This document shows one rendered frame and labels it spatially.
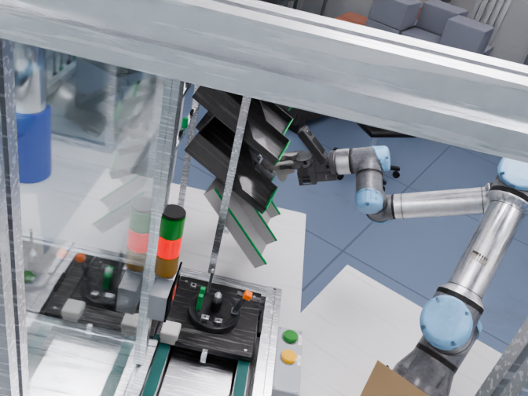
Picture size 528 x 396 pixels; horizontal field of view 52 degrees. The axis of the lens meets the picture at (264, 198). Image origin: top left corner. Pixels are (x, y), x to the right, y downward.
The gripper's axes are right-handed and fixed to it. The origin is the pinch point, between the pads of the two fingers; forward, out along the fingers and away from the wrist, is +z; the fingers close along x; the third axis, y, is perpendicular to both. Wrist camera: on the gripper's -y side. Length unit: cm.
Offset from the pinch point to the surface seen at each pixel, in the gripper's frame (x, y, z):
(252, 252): -18.6, 20.7, 5.1
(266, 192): -9.2, 6.0, 0.0
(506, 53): 574, 138, -121
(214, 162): -18.9, -9.6, 9.1
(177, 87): -62, -43, -10
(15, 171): -117, -52, -25
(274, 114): 7.1, -12.3, -2.1
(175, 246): -62, -11, 1
